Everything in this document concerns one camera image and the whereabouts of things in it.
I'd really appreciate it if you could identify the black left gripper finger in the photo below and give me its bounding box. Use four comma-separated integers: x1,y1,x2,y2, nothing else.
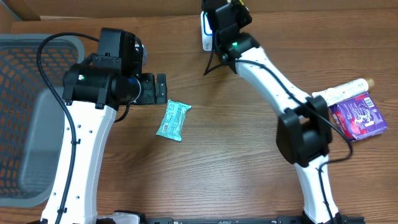
156,73,167,86
156,85,167,104

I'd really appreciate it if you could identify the green juice carton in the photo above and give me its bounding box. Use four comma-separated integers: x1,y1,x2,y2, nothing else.
228,0,248,9

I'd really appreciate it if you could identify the teal tissue packet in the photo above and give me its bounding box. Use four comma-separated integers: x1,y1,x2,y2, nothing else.
156,99,192,142

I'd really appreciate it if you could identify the white tube gold cap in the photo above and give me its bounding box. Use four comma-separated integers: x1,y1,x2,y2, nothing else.
312,78,375,106

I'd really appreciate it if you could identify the purple Carefree packet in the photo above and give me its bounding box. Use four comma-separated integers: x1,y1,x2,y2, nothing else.
329,92,388,141

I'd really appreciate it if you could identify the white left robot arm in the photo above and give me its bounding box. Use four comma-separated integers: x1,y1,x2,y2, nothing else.
40,28,167,224

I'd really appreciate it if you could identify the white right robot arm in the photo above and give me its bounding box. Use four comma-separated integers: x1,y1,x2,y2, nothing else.
202,0,339,223

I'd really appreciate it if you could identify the white barcode scanner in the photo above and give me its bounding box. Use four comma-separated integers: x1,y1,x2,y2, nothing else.
200,11,213,52

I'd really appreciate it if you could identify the grey plastic basket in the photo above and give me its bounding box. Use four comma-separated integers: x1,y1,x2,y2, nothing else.
0,34,86,208

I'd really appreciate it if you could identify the black camera cable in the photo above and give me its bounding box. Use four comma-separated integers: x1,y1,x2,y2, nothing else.
203,29,354,224

